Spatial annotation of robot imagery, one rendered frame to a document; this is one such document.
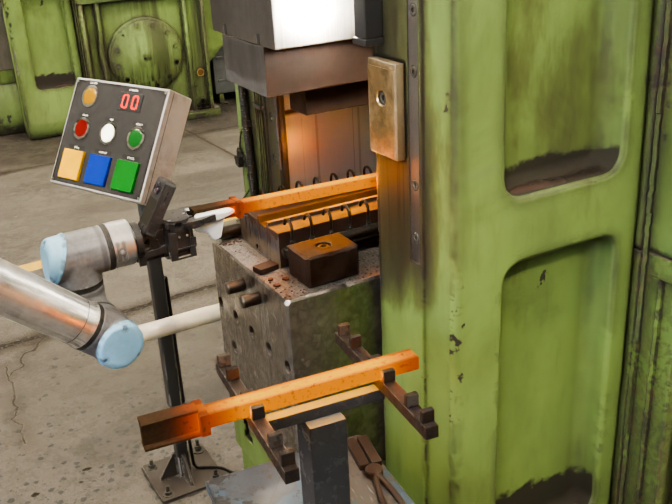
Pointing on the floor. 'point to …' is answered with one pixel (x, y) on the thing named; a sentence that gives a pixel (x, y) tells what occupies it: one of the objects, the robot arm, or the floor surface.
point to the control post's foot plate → (167, 483)
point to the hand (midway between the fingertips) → (226, 206)
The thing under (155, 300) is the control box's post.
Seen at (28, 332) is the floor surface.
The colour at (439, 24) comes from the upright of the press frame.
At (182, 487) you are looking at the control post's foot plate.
